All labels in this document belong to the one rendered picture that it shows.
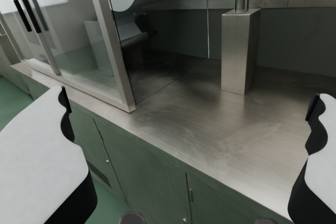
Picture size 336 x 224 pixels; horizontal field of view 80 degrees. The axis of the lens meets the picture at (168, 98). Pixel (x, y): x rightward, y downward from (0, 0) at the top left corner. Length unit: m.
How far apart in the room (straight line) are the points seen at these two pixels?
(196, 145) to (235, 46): 0.34
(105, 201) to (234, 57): 1.32
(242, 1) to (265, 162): 0.45
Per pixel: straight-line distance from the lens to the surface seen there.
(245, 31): 0.68
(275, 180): 0.51
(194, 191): 0.65
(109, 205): 1.63
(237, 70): 0.73
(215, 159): 0.52
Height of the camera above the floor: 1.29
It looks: 31 degrees down
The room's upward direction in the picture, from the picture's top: 9 degrees counter-clockwise
